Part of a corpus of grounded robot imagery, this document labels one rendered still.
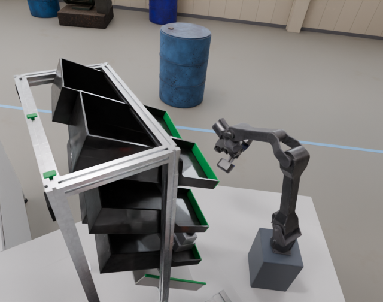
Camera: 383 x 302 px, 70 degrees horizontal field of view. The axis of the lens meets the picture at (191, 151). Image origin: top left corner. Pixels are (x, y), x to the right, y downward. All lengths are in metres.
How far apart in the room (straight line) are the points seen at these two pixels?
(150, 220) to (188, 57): 2.91
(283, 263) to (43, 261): 0.91
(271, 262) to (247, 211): 0.42
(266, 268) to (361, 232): 1.87
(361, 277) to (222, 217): 1.49
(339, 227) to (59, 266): 2.24
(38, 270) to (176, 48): 2.68
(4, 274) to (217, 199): 0.93
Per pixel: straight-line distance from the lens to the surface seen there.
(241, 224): 1.35
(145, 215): 0.56
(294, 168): 0.84
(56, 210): 0.41
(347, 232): 2.80
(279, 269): 1.09
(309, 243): 1.41
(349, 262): 2.62
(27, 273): 1.29
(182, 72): 3.44
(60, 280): 1.23
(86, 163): 0.43
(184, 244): 0.80
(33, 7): 7.37
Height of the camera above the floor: 1.93
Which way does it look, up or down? 40 degrees down
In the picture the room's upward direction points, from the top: 7 degrees clockwise
